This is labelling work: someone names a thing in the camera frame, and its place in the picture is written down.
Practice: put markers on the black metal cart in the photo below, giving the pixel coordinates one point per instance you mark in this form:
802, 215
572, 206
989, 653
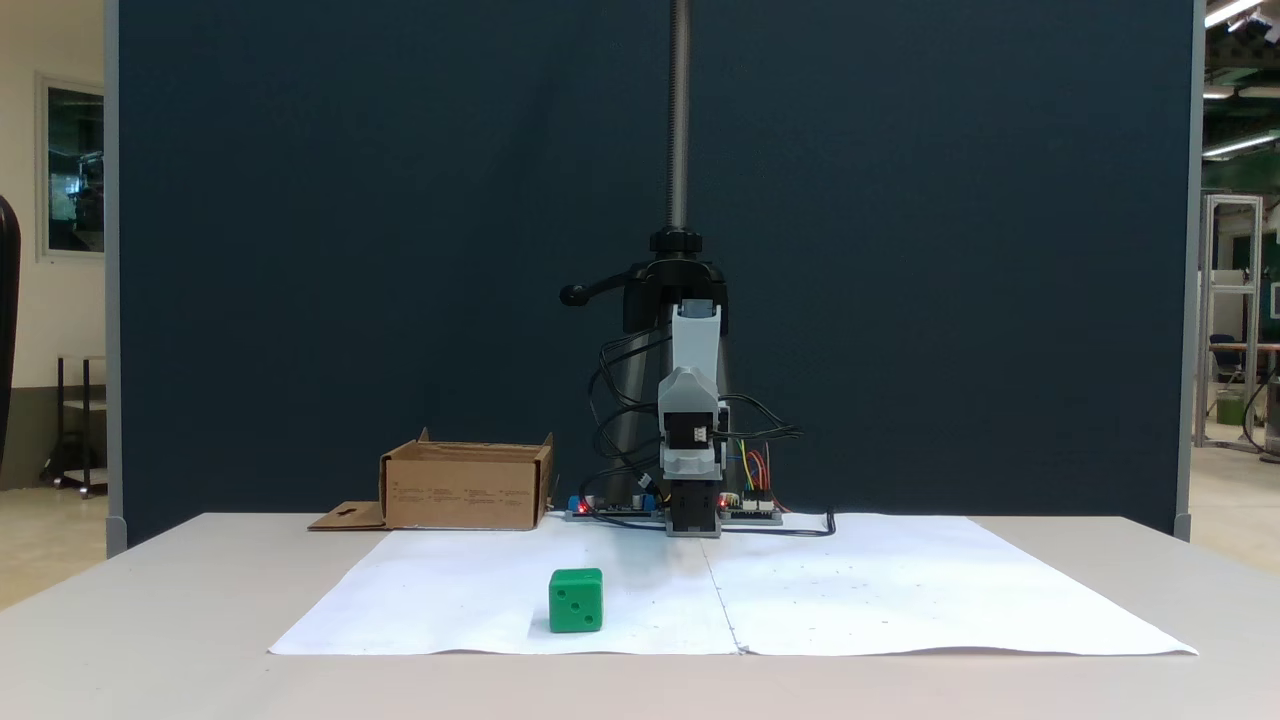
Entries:
61, 420

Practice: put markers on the brown cardboard box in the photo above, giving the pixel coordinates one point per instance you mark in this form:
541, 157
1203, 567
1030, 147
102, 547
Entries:
460, 490

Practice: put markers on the white paper sheet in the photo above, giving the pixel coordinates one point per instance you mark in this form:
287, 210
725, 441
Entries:
450, 600
950, 600

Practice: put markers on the green circuit board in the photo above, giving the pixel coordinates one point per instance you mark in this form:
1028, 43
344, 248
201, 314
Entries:
752, 514

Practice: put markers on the black and grey tripod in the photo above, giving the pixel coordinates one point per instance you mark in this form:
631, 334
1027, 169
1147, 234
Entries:
679, 120

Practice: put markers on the aluminium profile frame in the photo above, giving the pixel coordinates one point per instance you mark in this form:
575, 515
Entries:
1207, 300

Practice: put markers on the framed wall window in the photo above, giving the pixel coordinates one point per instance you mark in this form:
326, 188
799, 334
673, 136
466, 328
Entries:
75, 170

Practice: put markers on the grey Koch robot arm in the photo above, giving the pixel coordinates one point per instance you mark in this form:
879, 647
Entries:
697, 340

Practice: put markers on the green die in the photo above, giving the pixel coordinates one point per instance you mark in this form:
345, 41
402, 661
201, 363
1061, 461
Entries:
576, 600

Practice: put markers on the dark blue partition panel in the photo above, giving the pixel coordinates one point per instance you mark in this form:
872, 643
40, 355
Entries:
350, 250

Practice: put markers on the green bin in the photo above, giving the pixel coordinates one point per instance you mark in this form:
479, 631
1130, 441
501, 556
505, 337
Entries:
1231, 411

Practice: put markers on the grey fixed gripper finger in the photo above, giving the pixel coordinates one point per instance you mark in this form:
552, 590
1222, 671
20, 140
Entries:
690, 462

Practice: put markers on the blue circuit board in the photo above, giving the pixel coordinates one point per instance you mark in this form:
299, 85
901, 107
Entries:
605, 510

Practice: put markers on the fluorescent ceiling light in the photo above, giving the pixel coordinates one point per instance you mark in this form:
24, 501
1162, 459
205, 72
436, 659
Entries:
1230, 12
1240, 146

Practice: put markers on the black chair back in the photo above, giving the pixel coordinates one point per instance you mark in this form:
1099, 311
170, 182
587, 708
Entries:
8, 300

